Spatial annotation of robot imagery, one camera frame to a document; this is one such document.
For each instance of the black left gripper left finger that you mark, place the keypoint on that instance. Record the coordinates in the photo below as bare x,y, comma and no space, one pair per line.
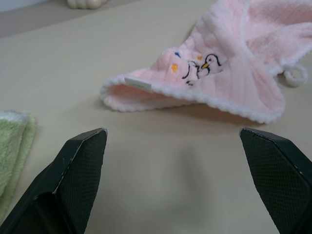
70,180

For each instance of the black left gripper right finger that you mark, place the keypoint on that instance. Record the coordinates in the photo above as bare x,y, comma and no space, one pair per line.
275,180

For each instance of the green folded towel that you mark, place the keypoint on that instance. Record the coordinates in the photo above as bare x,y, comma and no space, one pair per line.
13,148

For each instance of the pink towel with penguin embroidery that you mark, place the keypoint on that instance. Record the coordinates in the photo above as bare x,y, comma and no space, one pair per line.
234,63

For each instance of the cream ribbed round object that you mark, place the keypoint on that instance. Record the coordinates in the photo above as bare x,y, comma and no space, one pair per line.
85,3

